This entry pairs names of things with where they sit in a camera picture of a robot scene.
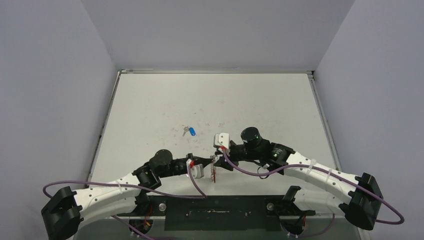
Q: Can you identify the aluminium table frame rail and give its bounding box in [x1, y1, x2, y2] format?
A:
[90, 73, 360, 240]

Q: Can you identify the blue capped key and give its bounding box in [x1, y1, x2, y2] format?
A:
[182, 126, 196, 137]

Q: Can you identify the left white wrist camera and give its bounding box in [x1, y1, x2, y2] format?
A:
[186, 159, 205, 179]

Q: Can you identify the metal keyring with red handle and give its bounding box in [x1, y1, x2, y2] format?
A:
[210, 155, 219, 184]

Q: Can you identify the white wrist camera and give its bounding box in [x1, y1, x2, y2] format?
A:
[186, 159, 205, 179]
[213, 132, 230, 150]

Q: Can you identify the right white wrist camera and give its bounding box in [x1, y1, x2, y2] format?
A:
[213, 132, 230, 150]

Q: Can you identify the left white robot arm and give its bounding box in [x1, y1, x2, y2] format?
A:
[41, 149, 215, 240]

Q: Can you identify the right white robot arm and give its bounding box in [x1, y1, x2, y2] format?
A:
[213, 127, 383, 231]

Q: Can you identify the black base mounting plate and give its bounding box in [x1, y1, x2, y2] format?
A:
[126, 195, 316, 231]

